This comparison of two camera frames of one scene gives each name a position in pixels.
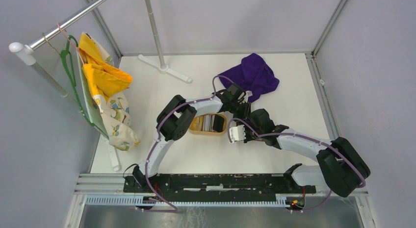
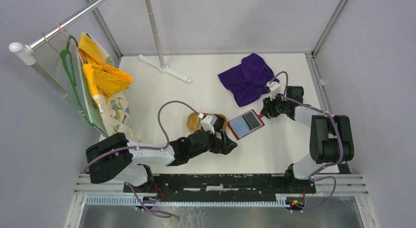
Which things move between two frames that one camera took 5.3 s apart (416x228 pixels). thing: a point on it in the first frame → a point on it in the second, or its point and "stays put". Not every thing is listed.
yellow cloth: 104,79 stays put
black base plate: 217,188 stays put
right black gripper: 247,137 → 268,110
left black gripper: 247,110 → 223,146
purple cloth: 253,73 stays put
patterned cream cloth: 112,114 stays put
